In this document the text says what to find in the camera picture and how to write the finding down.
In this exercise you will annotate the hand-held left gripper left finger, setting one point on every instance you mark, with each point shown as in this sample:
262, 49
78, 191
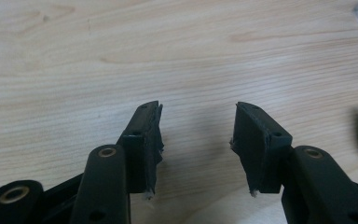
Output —
140, 146

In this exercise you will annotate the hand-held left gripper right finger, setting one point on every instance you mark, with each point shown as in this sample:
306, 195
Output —
261, 149

